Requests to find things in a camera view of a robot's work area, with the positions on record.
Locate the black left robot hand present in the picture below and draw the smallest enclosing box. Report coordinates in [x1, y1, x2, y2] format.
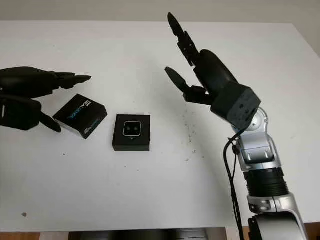
[0, 66, 92, 133]

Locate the small silver depth camera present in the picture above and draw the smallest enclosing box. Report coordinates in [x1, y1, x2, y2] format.
[122, 121, 142, 138]

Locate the black box base with insert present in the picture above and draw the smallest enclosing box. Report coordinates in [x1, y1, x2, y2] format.
[111, 114, 152, 152]

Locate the black printed box lid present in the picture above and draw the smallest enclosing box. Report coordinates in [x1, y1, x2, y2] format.
[52, 93, 109, 141]

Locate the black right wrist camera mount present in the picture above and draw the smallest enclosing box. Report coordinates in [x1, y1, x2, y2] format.
[210, 82, 262, 130]

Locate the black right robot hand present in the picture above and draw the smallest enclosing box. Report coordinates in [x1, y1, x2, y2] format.
[164, 11, 238, 106]

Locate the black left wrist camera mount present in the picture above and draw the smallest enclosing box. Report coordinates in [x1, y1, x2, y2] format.
[0, 96, 42, 131]

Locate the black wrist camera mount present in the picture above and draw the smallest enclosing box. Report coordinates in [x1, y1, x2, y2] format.
[210, 82, 262, 130]
[0, 96, 42, 131]

